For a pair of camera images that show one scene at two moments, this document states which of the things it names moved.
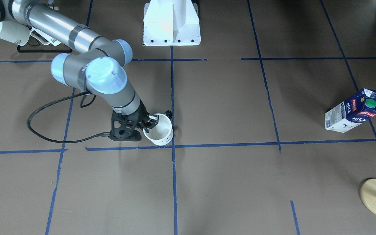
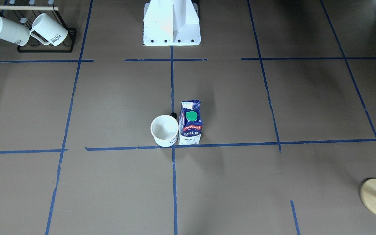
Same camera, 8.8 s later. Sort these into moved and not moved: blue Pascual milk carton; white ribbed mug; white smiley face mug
Moved: white smiley face mug; blue Pascual milk carton
Not moved: white ribbed mug
